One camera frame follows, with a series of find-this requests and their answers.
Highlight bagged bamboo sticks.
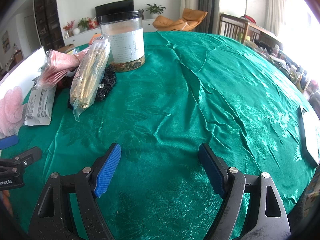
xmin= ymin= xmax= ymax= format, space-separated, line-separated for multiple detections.
xmin=69 ymin=36 xmax=111 ymax=122

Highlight pink mesh bath puff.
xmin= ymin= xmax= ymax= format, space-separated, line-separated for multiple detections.
xmin=0 ymin=86 xmax=24 ymax=139

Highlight white printed wipes pack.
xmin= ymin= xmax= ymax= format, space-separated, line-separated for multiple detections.
xmin=24 ymin=77 xmax=56 ymax=126

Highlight white storage box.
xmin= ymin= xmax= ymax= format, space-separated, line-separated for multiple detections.
xmin=0 ymin=47 xmax=46 ymax=99

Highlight white tablet device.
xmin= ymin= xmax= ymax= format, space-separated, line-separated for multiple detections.
xmin=298 ymin=106 xmax=319 ymax=167

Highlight pink packet in plastic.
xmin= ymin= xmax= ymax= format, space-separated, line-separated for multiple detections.
xmin=35 ymin=47 xmax=89 ymax=89

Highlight cardboard box on floor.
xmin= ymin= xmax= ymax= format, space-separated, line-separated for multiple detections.
xmin=56 ymin=44 xmax=75 ymax=53

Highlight black lace scrunchie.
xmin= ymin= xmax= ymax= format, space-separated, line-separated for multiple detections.
xmin=95 ymin=64 xmax=117 ymax=101

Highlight dark glass display cabinet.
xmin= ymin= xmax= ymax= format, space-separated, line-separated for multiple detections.
xmin=33 ymin=0 xmax=65 ymax=52

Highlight green satin tablecloth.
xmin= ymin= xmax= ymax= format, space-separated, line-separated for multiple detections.
xmin=2 ymin=32 xmax=315 ymax=239

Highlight white tv cabinet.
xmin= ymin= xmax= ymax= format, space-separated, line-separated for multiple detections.
xmin=64 ymin=19 xmax=157 ymax=47

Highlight red flower vase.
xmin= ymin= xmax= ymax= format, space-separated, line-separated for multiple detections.
xmin=63 ymin=20 xmax=75 ymax=37

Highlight clear jar black lid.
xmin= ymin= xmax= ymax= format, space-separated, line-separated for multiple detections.
xmin=99 ymin=11 xmax=145 ymax=72

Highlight black flat television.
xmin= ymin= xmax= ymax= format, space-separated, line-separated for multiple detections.
xmin=95 ymin=0 xmax=134 ymax=23

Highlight orange rocking lounge chair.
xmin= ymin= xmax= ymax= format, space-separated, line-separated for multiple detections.
xmin=152 ymin=8 xmax=208 ymax=31

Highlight green potted plant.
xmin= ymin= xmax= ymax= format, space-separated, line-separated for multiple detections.
xmin=146 ymin=3 xmax=167 ymax=19

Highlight grey curtain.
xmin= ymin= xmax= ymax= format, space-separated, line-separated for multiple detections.
xmin=196 ymin=0 xmax=220 ymax=34

